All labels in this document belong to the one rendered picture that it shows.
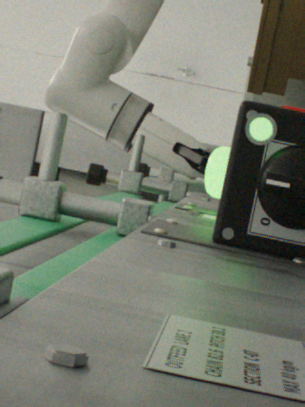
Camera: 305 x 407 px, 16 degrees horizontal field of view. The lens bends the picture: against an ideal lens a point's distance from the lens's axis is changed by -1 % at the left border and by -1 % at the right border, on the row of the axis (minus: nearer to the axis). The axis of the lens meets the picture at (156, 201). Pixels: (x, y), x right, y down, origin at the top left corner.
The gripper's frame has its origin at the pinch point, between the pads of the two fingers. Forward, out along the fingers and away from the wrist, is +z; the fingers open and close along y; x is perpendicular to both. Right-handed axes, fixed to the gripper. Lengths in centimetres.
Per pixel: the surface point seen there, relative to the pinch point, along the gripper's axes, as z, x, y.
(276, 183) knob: -2, -1, 92
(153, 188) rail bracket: -9.2, -5.9, 13.4
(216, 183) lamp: -4, -2, 58
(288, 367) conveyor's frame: -2, -5, 120
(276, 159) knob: -3, 0, 90
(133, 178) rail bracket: -11.9, -6.0, 13.8
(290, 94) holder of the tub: 0.0, 12.6, 10.6
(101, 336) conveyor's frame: -6, -7, 120
